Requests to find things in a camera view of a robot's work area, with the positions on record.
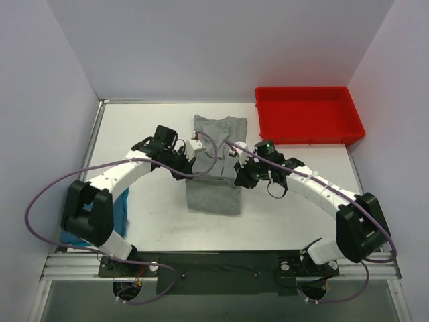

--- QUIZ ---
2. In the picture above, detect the purple cable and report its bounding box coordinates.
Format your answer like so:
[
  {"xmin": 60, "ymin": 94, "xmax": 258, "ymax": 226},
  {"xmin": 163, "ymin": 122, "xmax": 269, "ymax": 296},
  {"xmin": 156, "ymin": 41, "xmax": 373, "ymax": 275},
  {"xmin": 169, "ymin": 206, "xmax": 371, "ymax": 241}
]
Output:
[
  {"xmin": 225, "ymin": 140, "xmax": 398, "ymax": 305},
  {"xmin": 25, "ymin": 131, "xmax": 219, "ymax": 305}
]

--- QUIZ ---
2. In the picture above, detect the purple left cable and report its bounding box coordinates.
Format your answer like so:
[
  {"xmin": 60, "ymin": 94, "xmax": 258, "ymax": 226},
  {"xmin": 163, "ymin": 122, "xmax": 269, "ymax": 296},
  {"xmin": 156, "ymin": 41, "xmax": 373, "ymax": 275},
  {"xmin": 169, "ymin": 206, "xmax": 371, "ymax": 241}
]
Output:
[{"xmin": 25, "ymin": 131, "xmax": 219, "ymax": 305}]

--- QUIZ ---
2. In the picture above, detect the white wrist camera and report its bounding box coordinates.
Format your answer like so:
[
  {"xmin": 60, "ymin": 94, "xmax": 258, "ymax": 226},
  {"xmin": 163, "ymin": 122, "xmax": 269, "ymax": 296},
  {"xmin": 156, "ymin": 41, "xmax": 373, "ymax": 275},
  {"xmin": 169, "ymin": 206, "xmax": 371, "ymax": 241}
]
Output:
[
  {"xmin": 184, "ymin": 138, "xmax": 206, "ymax": 161},
  {"xmin": 229, "ymin": 142, "xmax": 250, "ymax": 168}
]

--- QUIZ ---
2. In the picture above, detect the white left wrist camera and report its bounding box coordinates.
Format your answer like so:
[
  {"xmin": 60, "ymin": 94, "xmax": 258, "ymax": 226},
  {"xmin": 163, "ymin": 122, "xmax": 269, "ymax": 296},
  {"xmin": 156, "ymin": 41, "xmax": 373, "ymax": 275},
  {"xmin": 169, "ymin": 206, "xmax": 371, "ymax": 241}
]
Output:
[{"xmin": 184, "ymin": 138, "xmax": 206, "ymax": 161}]

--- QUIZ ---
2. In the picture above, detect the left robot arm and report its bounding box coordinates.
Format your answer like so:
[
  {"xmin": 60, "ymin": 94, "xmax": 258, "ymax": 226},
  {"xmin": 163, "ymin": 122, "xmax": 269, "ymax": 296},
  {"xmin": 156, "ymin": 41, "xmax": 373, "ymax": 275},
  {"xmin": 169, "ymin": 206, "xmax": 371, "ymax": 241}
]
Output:
[{"xmin": 61, "ymin": 125, "xmax": 204, "ymax": 276}]

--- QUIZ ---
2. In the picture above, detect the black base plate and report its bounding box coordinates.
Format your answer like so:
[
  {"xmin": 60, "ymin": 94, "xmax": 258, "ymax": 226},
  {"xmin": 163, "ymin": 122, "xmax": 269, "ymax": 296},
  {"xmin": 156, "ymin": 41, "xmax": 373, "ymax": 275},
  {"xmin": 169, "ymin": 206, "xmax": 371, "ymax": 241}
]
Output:
[{"xmin": 98, "ymin": 250, "xmax": 339, "ymax": 296}]

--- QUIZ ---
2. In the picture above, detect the red plastic bin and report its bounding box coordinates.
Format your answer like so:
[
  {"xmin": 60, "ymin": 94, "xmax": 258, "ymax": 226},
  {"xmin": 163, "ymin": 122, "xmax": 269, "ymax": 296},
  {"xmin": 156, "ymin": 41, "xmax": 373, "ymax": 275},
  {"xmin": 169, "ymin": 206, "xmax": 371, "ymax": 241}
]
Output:
[{"xmin": 255, "ymin": 87, "xmax": 365, "ymax": 145}]

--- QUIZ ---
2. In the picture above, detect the folded blue t shirt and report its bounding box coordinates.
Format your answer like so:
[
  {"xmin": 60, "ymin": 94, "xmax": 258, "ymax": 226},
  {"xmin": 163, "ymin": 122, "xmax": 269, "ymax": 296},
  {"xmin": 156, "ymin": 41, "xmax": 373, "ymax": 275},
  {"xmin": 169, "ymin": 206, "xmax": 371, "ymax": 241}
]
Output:
[{"xmin": 60, "ymin": 189, "xmax": 129, "ymax": 247}]

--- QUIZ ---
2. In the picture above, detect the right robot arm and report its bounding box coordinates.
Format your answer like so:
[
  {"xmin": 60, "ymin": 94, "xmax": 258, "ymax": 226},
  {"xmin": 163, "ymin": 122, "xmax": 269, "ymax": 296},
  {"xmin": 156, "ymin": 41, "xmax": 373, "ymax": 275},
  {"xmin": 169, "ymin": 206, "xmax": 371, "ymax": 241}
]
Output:
[{"xmin": 227, "ymin": 140, "xmax": 397, "ymax": 274}]

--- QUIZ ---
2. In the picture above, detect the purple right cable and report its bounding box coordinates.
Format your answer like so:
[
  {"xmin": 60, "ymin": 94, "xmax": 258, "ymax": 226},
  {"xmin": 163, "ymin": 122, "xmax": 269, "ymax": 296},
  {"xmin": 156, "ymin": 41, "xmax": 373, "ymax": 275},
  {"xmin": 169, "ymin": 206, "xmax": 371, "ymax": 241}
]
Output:
[{"xmin": 225, "ymin": 140, "xmax": 398, "ymax": 305}]

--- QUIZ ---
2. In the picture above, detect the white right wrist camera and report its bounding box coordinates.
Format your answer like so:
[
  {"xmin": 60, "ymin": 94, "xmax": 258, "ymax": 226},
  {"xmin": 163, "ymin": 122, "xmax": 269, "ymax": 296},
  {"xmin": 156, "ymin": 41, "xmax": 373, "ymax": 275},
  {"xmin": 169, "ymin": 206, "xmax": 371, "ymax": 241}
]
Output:
[{"xmin": 229, "ymin": 142, "xmax": 250, "ymax": 168}]

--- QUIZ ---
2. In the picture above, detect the grey t shirt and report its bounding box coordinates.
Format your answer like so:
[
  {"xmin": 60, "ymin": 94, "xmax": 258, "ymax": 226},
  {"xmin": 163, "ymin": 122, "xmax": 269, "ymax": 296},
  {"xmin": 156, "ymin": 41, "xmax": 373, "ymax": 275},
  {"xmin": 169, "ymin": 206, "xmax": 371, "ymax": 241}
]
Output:
[{"xmin": 186, "ymin": 115, "xmax": 247, "ymax": 216}]

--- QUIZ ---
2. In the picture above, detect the aluminium front rail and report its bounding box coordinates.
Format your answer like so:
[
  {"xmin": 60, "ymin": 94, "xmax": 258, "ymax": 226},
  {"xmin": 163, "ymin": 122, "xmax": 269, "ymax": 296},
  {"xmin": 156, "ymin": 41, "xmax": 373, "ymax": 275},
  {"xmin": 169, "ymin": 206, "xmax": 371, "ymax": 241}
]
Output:
[{"xmin": 40, "ymin": 253, "xmax": 158, "ymax": 282}]

